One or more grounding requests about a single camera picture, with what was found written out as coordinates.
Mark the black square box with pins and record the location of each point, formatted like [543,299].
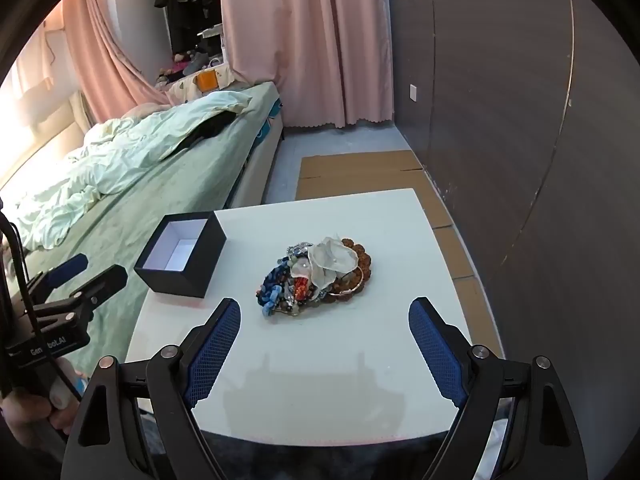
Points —
[172,280]

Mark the bed with green sheet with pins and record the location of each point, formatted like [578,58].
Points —
[165,185]

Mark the white wall socket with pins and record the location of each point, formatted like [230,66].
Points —
[414,92]

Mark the light green quilt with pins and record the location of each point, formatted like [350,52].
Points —
[130,145]

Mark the black cloth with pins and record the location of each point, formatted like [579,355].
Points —
[210,127]

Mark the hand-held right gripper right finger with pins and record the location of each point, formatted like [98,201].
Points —
[437,355]

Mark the person's left hand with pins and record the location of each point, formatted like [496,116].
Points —
[20,417]

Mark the pink curtain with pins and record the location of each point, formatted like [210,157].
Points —
[105,60]
[310,40]

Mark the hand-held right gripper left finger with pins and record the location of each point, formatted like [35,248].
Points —
[215,350]

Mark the beige headboard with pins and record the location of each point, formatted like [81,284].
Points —
[45,130]

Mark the white flower hair accessory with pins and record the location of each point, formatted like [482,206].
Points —
[327,260]

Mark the gold bangle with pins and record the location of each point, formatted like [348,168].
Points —
[356,285]

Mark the flat cardboard sheet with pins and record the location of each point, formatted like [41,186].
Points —
[360,175]

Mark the dark brown wardrobe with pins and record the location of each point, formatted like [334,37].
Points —
[525,110]

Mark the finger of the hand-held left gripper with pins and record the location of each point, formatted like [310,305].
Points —
[107,277]
[67,266]

